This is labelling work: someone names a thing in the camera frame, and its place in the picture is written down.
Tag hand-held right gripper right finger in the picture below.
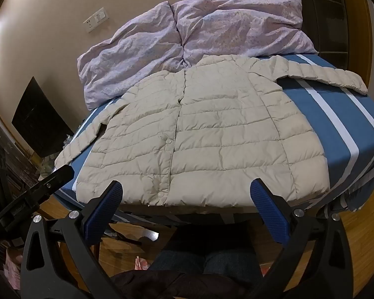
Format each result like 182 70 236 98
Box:
249 177 354 299

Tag purple floral duvet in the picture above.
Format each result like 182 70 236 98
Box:
77 0 318 111

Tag dark cloth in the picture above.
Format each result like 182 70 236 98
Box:
109 269 269 299

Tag bed with blue striped sheet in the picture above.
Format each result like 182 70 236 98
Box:
51 53 374 225

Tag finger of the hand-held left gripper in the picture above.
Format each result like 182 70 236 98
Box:
0 164 76 225

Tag black flat monitor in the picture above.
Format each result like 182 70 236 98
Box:
11 76 74 156

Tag dark wardrobe door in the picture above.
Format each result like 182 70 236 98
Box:
280 0 371 57

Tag black chair base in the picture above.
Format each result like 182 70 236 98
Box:
110 227 163 246

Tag beige puffer jacket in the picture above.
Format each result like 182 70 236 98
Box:
54 54 369 208

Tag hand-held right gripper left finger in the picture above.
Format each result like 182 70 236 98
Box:
20 180 134 299

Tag person's legs in jeans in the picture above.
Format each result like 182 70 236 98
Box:
150 247 264 276

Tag brown wooden cabinet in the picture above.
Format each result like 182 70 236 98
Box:
6 149 55 201

